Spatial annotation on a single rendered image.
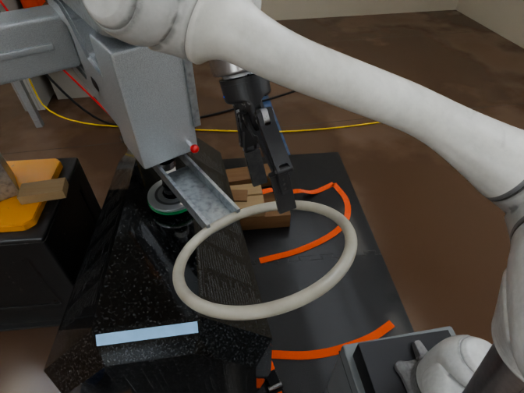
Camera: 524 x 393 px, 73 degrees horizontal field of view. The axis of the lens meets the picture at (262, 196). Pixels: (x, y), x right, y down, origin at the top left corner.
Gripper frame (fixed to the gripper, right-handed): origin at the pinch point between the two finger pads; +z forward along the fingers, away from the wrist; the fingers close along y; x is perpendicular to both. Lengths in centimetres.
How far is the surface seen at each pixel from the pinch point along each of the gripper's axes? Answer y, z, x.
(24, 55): 119, -37, 53
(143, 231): 83, 37, 34
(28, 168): 155, 12, 84
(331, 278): 0.8, 24.9, -8.5
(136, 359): 43, 61, 47
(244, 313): 1.9, 25.1, 11.3
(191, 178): 71, 17, 9
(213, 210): 53, 24, 7
